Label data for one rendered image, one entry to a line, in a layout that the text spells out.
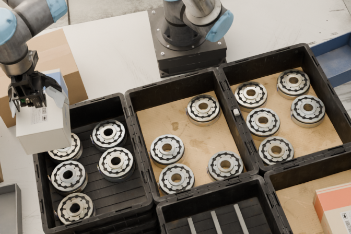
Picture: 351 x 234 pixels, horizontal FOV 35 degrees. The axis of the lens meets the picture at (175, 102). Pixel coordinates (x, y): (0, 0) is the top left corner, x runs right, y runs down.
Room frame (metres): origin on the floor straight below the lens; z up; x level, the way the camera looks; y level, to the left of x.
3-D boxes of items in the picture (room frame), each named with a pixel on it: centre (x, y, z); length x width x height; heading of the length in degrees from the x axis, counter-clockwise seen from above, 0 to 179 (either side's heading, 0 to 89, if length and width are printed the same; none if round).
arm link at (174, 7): (1.41, -0.07, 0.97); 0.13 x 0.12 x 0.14; 37
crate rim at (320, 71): (0.95, -0.32, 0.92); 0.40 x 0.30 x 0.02; 8
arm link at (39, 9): (0.98, 0.28, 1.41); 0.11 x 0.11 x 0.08; 37
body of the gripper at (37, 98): (0.90, 0.35, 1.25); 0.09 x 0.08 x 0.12; 3
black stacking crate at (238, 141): (0.91, -0.02, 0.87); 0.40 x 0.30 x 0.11; 8
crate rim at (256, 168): (0.91, -0.02, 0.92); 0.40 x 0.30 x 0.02; 8
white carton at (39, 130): (0.93, 0.35, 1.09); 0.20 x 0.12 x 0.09; 3
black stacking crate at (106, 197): (0.86, 0.27, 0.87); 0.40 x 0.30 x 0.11; 8
